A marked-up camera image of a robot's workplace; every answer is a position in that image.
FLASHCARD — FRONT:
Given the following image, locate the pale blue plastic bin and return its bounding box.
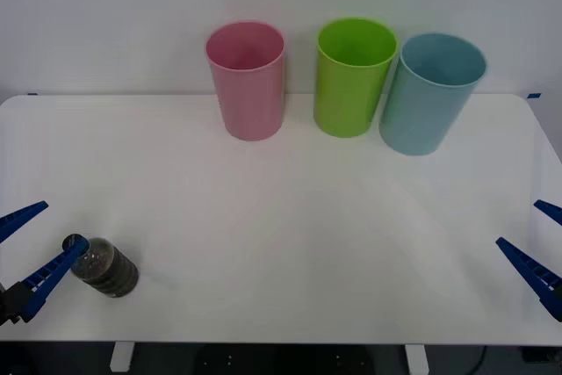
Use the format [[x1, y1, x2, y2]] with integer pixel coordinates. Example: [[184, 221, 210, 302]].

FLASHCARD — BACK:
[[378, 32, 488, 157]]

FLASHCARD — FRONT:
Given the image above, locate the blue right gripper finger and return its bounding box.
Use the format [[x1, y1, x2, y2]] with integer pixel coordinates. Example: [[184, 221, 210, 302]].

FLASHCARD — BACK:
[[494, 236, 562, 323], [533, 198, 562, 225]]

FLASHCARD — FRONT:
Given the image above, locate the white table leg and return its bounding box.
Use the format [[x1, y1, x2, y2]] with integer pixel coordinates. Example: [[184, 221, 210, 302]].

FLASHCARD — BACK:
[[404, 343, 429, 374], [109, 342, 134, 372]]

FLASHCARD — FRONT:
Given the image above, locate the dark plastic bottle black cap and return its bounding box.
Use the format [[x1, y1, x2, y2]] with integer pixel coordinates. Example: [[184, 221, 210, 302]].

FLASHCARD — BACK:
[[61, 233, 141, 299]]

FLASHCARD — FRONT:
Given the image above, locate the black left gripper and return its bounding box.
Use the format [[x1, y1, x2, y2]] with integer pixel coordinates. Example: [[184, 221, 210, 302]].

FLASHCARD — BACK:
[[0, 200, 91, 328]]

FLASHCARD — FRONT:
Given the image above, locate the green plastic bin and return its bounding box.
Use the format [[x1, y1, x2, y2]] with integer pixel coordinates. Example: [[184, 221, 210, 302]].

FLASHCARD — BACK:
[[313, 17, 399, 139]]

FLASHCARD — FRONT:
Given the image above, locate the pink plastic bin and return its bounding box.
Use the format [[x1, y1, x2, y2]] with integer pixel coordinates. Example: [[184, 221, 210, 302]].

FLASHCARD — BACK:
[[204, 20, 286, 142]]

